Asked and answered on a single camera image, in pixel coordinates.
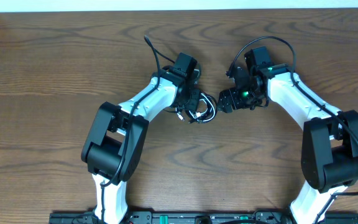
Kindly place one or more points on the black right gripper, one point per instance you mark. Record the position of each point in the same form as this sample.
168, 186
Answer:
236, 103

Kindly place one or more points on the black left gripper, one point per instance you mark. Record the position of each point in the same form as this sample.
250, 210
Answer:
194, 106

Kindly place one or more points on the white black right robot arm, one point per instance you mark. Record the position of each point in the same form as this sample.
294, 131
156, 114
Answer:
329, 150

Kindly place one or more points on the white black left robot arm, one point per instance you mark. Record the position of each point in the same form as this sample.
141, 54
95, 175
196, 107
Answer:
115, 140

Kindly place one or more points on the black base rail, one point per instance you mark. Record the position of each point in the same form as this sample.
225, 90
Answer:
138, 217

